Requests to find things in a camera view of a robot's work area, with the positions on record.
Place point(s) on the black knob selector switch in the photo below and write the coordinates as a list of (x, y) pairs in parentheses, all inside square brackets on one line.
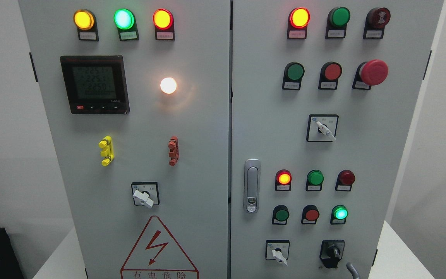
[(331, 253)]

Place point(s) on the red terminal connector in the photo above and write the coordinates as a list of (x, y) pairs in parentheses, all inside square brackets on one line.
[(173, 150)]

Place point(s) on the red lit indicator lower left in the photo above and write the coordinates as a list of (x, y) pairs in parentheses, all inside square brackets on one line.
[(283, 181)]

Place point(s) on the red lit indicator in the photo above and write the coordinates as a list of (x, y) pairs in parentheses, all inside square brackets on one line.
[(297, 23), (283, 181)]

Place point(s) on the white glowing lamp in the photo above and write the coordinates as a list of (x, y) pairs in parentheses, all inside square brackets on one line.
[(168, 85)]

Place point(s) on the green push button lower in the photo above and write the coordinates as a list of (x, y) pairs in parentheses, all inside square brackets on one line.
[(280, 215)]

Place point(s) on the green push button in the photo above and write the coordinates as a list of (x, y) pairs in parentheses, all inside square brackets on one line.
[(280, 215), (292, 77)]

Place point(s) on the green push button upper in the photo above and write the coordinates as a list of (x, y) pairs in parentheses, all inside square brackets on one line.
[(292, 77)]

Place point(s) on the grey cabinet left door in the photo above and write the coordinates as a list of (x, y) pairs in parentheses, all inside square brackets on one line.
[(193, 193)]

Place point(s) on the grey cabinet door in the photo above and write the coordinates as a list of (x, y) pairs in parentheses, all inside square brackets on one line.
[(193, 193), (270, 124)]

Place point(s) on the green indicator lower middle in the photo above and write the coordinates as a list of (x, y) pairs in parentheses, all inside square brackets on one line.
[(314, 181)]

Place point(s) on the grey cabinet right door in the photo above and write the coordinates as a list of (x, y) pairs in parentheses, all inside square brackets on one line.
[(270, 124)]

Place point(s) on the red push button lower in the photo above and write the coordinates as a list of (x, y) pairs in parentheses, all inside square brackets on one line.
[(310, 214)]

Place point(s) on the red push button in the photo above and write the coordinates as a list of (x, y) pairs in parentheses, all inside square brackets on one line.
[(310, 214), (329, 76)]

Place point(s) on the yellow terminal connector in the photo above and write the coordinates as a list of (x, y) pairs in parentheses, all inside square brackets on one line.
[(106, 146)]

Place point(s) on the red push button upper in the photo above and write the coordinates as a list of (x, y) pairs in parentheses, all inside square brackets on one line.
[(329, 76)]

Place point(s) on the red indicator lower right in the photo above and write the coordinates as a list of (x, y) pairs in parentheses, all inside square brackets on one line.
[(345, 181)]

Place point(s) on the red electric warning sign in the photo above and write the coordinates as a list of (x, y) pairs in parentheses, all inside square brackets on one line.
[(157, 255)]

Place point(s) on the orange red indicator light left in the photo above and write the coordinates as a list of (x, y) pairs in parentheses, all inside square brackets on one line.
[(164, 25)]

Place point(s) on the green indicator bottom right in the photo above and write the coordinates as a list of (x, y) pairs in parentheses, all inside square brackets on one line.
[(339, 215)]

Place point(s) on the black digital power meter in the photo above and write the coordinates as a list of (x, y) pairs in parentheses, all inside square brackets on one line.
[(95, 84)]

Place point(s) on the red lit indicator top right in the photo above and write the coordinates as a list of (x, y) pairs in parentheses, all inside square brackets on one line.
[(297, 23)]

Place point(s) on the green lit indicator light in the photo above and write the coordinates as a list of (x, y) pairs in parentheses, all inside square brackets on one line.
[(126, 25)]

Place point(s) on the green indicator top right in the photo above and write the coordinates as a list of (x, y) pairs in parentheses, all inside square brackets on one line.
[(337, 20)]

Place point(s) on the red emergency stop button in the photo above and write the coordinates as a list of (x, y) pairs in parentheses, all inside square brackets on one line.
[(369, 74)]

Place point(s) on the yellow indicator light top left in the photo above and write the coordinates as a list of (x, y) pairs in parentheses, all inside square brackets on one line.
[(86, 24)]

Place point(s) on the dark red buzzer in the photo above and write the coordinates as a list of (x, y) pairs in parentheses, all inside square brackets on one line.
[(376, 20)]

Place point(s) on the silver door lock handle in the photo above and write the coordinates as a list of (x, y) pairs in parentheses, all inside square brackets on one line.
[(251, 185)]

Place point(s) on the white selector switch left door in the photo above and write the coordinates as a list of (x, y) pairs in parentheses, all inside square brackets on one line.
[(145, 193)]

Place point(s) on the white selector switch upper right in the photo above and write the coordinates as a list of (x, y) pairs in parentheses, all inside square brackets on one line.
[(322, 128)]

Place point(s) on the white selector switch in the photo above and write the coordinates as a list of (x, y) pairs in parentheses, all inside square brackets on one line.
[(322, 128), (278, 250)]

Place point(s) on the white selector switch bottom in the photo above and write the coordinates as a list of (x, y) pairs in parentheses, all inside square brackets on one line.
[(278, 250)]

